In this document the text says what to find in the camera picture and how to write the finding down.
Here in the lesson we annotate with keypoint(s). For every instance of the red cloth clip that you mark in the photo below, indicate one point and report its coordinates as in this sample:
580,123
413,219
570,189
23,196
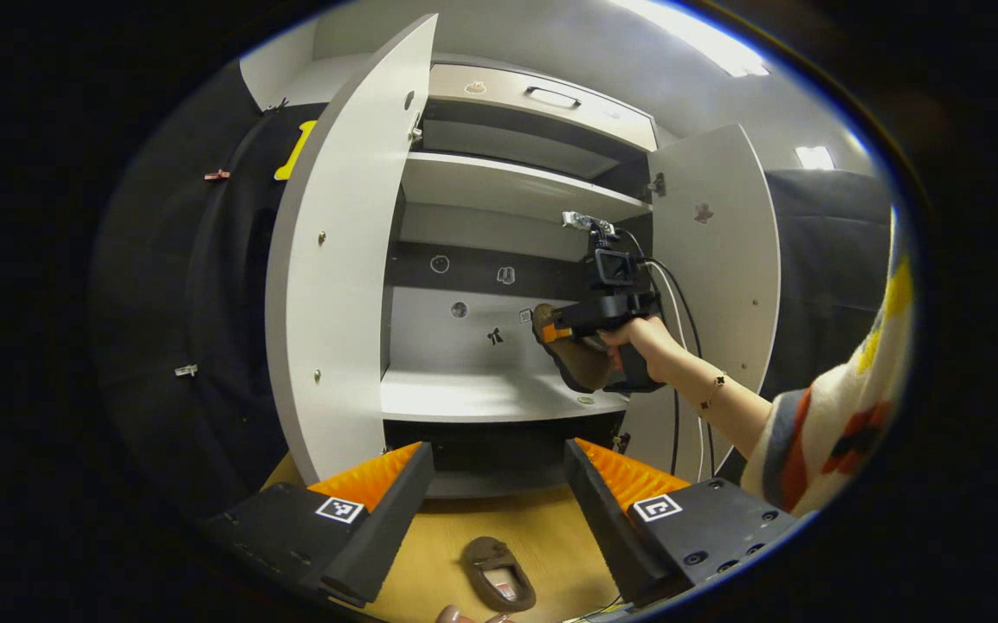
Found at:
216,175

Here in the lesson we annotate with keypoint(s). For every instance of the white shoe cabinet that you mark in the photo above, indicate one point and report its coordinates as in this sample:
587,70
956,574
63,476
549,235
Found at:
481,394

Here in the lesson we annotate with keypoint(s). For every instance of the small ceiling light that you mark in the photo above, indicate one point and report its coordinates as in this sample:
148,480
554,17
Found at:
814,157

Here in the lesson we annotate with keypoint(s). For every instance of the metal door hinge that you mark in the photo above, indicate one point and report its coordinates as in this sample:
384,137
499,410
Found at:
415,131
656,183

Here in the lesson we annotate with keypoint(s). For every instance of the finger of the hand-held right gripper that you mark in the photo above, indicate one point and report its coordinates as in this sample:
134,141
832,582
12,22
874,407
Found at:
555,331

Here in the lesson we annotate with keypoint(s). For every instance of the brown fuzzy shoe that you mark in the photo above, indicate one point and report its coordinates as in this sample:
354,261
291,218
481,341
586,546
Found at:
498,575
581,363

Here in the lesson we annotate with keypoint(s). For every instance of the long ceiling light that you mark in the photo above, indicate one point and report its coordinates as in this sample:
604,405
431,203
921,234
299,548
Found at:
698,35

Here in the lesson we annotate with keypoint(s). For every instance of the white cloth clip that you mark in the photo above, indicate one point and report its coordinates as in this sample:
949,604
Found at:
186,370

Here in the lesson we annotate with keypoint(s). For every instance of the white shoe cabinet door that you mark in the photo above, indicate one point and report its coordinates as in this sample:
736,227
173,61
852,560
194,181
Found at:
343,260
724,242

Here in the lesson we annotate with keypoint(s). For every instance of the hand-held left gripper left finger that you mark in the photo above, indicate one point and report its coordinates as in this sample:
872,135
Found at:
386,536

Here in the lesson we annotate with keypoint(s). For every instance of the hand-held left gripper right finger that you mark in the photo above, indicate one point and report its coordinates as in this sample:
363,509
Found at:
615,536

